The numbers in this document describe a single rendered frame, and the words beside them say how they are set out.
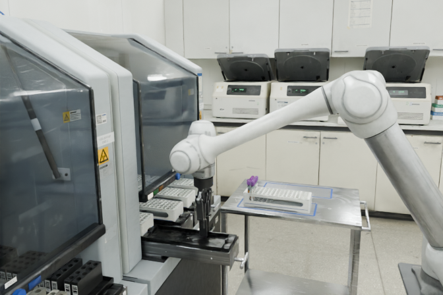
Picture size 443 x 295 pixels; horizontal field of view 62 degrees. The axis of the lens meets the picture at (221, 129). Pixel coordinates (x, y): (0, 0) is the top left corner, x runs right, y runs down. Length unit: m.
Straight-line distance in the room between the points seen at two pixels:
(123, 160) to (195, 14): 2.97
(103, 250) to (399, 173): 0.90
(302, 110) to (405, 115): 2.41
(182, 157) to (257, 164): 2.61
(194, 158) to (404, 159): 0.60
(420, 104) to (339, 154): 0.81
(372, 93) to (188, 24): 3.25
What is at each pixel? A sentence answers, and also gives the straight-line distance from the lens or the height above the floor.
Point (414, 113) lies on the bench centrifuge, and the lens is 3.62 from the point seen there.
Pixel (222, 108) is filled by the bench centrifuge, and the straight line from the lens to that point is 3.69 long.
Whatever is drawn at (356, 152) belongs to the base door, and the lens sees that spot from 3.61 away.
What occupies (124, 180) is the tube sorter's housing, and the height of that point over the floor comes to 1.08.
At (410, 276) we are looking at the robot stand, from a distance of 1.59.
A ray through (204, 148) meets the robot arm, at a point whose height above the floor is 1.20.
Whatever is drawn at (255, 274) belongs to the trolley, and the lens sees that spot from 2.24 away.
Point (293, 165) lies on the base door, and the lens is 3.65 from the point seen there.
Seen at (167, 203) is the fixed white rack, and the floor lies 0.86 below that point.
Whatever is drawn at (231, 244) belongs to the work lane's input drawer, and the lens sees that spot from 1.40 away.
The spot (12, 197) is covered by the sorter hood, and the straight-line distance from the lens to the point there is 0.91.
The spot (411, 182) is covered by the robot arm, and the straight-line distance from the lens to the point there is 1.14.
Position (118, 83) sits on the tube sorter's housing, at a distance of 1.23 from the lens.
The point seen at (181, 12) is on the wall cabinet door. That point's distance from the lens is 4.14.
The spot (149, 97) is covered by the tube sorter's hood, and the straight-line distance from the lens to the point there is 1.39.
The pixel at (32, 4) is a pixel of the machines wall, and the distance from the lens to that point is 2.63.
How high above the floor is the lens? 1.47
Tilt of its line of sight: 10 degrees down
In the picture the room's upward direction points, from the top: 1 degrees counter-clockwise
